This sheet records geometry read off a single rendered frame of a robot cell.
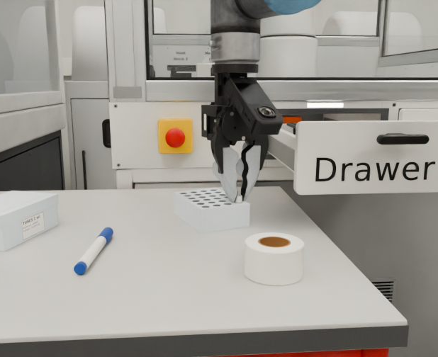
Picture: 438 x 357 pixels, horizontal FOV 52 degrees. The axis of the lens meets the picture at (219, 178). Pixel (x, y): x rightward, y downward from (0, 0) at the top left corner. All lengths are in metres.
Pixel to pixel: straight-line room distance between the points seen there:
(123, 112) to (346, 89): 0.49
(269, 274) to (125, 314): 0.16
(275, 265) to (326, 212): 0.59
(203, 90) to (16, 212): 0.48
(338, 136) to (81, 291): 0.42
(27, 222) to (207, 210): 0.26
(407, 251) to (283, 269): 0.71
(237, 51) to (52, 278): 0.39
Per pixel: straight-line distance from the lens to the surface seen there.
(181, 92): 0.98
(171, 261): 0.59
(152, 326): 0.45
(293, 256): 0.52
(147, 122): 0.98
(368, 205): 1.12
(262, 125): 0.60
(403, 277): 1.22
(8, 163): 1.46
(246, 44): 0.67
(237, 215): 0.70
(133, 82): 0.98
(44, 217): 0.74
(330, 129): 0.68
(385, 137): 0.68
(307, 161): 0.68
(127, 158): 1.00
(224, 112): 0.67
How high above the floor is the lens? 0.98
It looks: 12 degrees down
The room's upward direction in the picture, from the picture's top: straight up
